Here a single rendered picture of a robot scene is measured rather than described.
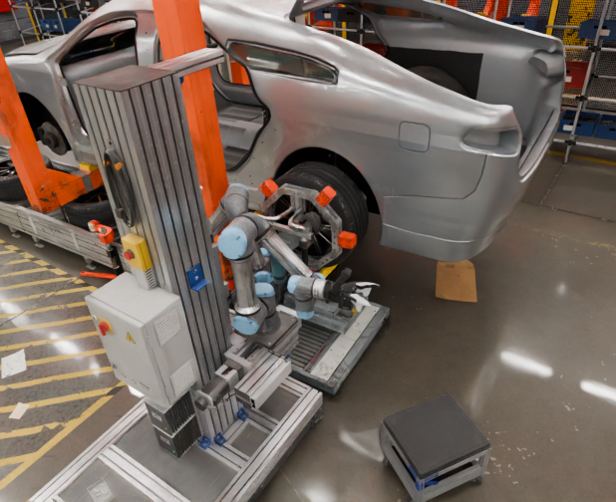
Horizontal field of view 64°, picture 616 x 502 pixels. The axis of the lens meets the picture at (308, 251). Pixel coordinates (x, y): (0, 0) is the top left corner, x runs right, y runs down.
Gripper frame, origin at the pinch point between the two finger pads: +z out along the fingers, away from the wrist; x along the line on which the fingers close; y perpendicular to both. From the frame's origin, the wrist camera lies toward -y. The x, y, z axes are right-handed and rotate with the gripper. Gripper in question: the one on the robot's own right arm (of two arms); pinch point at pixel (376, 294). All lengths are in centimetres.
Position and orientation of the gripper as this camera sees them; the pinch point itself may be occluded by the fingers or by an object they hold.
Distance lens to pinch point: 191.5
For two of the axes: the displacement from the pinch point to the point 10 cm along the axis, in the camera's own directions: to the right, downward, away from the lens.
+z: 9.4, 1.5, -3.0
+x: -3.4, 4.3, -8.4
